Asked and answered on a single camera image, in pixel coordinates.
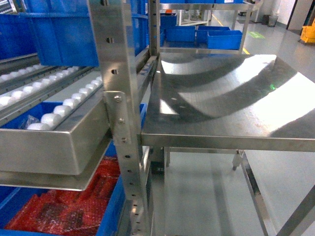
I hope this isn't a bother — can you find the large blue bin upper shelf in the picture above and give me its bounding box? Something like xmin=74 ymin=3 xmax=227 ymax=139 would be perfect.
xmin=20 ymin=0 xmax=99 ymax=67

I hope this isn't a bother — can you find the blue bin with red contents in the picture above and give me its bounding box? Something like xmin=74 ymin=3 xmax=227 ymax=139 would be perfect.
xmin=0 ymin=101 xmax=148 ymax=236

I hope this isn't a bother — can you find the red bubble wrap bag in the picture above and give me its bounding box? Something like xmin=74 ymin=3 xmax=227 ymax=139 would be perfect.
xmin=4 ymin=157 xmax=120 ymax=236

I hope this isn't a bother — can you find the grey trash can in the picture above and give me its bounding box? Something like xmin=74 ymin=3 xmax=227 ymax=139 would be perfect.
xmin=267 ymin=15 xmax=278 ymax=27

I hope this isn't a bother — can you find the blue bin far centre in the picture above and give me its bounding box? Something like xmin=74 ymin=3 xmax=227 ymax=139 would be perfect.
xmin=165 ymin=26 xmax=195 ymax=42

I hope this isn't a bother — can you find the yellow mop bucket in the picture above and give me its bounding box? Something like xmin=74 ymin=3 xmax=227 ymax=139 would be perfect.
xmin=299 ymin=20 xmax=315 ymax=44

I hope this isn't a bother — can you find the stainless steel roller rack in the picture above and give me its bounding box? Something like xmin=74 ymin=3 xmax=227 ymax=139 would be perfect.
xmin=0 ymin=0 xmax=159 ymax=236

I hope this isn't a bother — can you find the blue bin far right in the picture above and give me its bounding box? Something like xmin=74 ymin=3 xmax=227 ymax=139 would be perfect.
xmin=207 ymin=30 xmax=243 ymax=50

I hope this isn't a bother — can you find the stainless steel side table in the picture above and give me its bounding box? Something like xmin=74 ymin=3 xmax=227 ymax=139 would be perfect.
xmin=140 ymin=53 xmax=315 ymax=235

